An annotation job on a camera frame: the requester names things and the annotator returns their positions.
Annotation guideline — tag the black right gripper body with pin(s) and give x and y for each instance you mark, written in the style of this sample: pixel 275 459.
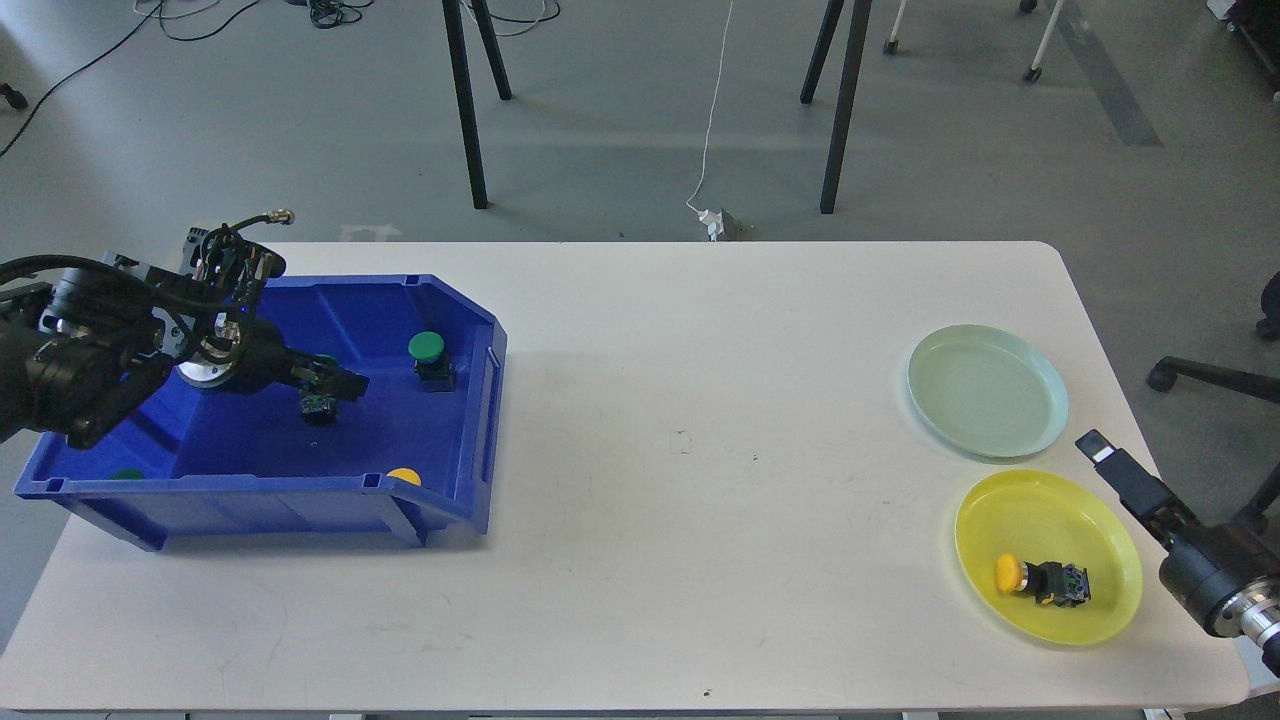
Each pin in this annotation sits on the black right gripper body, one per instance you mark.
pixel 1224 576

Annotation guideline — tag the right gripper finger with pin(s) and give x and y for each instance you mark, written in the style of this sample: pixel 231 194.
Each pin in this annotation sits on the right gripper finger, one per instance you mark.
pixel 1140 492

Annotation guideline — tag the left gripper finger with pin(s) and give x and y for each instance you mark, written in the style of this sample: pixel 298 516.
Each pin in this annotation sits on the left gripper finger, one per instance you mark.
pixel 333 382

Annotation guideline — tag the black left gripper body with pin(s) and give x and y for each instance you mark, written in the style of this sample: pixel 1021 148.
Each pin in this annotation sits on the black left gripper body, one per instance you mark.
pixel 242 357

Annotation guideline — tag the green push button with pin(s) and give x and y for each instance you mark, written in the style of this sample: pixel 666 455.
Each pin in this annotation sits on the green push button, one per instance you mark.
pixel 431 362
pixel 317 408

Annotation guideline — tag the yellow push button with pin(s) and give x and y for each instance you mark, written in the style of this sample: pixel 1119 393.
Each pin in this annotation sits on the yellow push button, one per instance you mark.
pixel 1049 583

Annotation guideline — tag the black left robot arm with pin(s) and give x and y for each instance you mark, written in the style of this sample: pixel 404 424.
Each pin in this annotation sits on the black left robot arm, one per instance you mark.
pixel 84 343

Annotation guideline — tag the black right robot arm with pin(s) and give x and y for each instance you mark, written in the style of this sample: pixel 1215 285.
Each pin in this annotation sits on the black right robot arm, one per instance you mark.
pixel 1225 577

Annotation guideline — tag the yellow plate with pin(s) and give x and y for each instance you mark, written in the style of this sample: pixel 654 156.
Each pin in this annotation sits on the yellow plate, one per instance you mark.
pixel 1038 516

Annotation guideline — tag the light green plate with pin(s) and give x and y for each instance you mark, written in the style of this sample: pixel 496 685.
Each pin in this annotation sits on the light green plate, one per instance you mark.
pixel 987 392

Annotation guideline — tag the blue plastic bin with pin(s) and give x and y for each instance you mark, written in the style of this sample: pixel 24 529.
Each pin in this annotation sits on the blue plastic bin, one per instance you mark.
pixel 218 464

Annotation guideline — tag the black stand leg left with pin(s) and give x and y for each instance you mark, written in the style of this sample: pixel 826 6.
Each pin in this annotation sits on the black stand leg left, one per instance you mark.
pixel 452 12

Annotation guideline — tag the black stand leg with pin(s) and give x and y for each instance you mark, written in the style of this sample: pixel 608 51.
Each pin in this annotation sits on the black stand leg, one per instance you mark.
pixel 847 88
pixel 452 12

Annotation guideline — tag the black stand leg right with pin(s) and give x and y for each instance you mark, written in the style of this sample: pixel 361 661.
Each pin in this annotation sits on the black stand leg right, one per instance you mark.
pixel 847 88

